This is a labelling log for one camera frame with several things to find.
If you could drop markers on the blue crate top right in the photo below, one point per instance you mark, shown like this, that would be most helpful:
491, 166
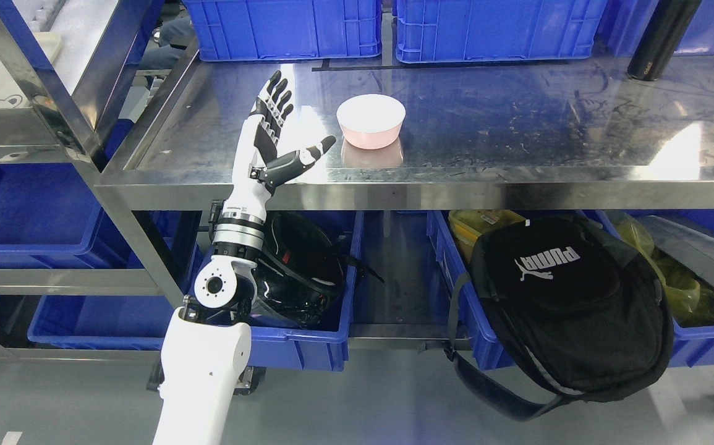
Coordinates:
495, 31

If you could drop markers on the blue bin under backpack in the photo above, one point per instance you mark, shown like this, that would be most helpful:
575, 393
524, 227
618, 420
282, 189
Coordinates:
693, 346

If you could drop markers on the yellow food container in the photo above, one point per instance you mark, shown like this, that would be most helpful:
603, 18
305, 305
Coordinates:
468, 225

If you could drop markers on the blue crate top left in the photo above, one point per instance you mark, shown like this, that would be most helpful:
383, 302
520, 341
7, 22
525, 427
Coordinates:
286, 30

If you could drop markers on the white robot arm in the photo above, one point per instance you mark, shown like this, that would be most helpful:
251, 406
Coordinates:
201, 362

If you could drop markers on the yellow plastic bag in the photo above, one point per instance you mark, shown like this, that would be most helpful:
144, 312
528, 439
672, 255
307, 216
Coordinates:
681, 286

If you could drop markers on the blue bin left shelf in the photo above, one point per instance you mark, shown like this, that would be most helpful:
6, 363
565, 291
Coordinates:
49, 219

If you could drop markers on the blue bin holding helmet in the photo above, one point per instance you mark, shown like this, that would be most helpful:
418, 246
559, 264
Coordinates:
322, 347

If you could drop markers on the black motorcycle helmet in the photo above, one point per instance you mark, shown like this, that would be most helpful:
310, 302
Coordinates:
300, 273

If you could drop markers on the pink plastic bowl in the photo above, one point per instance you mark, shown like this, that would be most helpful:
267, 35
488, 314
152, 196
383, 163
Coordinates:
371, 121

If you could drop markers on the black Puma backpack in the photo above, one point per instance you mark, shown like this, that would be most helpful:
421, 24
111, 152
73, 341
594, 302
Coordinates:
582, 313

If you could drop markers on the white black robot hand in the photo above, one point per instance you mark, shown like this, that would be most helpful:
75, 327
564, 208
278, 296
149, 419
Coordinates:
258, 170

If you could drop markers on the steel shelf rack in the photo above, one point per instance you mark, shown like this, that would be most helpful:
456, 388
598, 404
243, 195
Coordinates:
539, 135

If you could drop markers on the black thermos bottle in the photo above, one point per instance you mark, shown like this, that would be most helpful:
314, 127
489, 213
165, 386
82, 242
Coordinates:
663, 34

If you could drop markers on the blue crate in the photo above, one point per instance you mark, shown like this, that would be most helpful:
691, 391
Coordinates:
286, 30
495, 31

